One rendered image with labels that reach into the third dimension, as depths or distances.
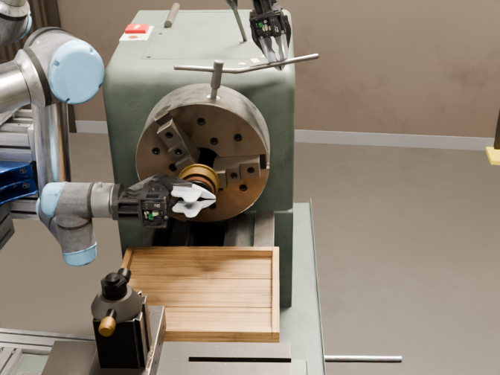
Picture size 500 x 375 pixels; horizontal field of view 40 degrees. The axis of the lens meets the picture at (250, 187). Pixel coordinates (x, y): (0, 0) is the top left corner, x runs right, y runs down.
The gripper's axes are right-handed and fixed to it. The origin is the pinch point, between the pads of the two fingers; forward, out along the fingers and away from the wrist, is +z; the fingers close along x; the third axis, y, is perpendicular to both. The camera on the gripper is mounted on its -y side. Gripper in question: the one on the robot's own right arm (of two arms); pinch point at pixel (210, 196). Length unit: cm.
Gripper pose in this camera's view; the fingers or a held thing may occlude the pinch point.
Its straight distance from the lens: 147.0
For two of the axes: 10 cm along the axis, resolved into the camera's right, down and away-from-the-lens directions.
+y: -0.6, 4.9, -8.7
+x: -0.2, -8.7, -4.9
